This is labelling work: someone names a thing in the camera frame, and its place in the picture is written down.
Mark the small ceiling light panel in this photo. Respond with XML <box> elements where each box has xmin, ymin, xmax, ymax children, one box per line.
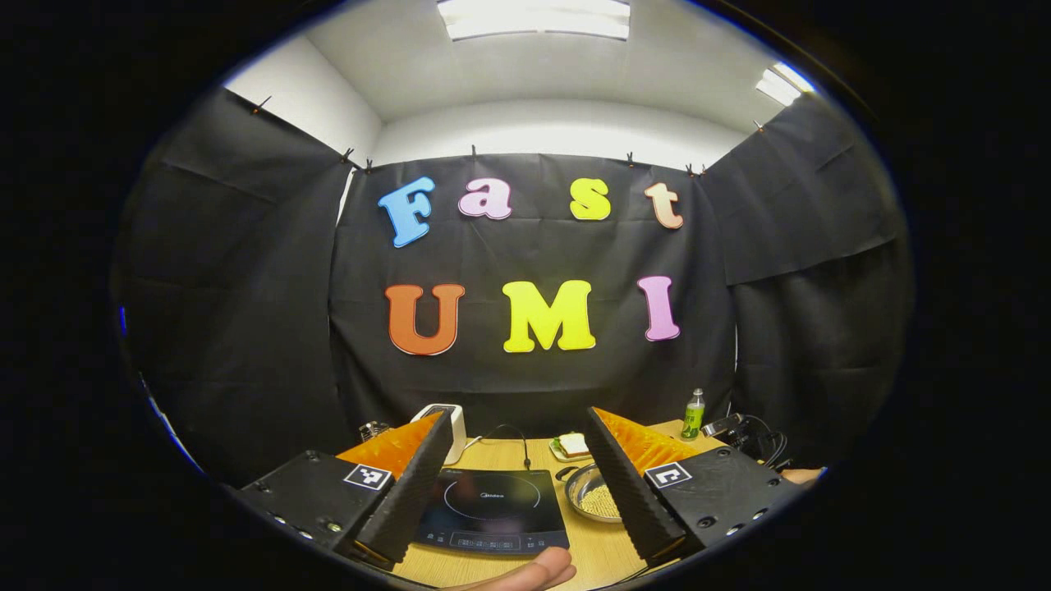
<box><xmin>755</xmin><ymin>62</ymin><xmax>816</xmax><ymax>107</ymax></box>

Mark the black backdrop cloth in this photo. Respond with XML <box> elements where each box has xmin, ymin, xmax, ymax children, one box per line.
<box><xmin>111</xmin><ymin>86</ymin><xmax>914</xmax><ymax>489</ymax></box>

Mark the steel pot with soybeans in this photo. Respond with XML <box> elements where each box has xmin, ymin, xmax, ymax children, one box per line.
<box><xmin>557</xmin><ymin>462</ymin><xmax>625</xmax><ymax>524</ymax></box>

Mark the black induction cooktop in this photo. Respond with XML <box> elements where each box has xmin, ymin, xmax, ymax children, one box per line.
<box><xmin>415</xmin><ymin>468</ymin><xmax>570</xmax><ymax>557</ymax></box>

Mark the white toaster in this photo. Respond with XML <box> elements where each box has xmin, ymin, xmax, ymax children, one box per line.
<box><xmin>411</xmin><ymin>403</ymin><xmax>467</xmax><ymax>466</ymax></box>

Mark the large ceiling light panel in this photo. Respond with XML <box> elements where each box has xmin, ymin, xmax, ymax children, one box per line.
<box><xmin>437</xmin><ymin>0</ymin><xmax>631</xmax><ymax>42</ymax></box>

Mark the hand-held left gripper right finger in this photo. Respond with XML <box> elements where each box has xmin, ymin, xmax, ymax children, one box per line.
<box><xmin>581</xmin><ymin>406</ymin><xmax>804</xmax><ymax>567</ymax></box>

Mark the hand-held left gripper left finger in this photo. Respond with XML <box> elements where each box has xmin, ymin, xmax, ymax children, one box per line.
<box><xmin>236</xmin><ymin>409</ymin><xmax>455</xmax><ymax>569</ymax></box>

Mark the green tea bottle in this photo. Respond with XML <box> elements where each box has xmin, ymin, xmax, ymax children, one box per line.
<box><xmin>681</xmin><ymin>388</ymin><xmax>706</xmax><ymax>442</ymax></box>

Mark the thin power cable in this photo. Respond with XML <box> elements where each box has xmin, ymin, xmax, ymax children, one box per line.
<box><xmin>464</xmin><ymin>424</ymin><xmax>532</xmax><ymax>471</ymax></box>

